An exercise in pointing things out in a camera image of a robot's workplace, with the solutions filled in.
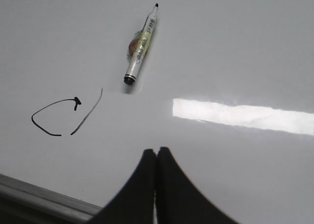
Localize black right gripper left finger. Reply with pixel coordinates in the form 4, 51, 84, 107
87, 149, 156, 224

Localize white whiteboard with aluminium frame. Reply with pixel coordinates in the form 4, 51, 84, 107
0, 0, 314, 224

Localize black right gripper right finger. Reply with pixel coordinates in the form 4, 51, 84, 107
156, 147, 237, 224

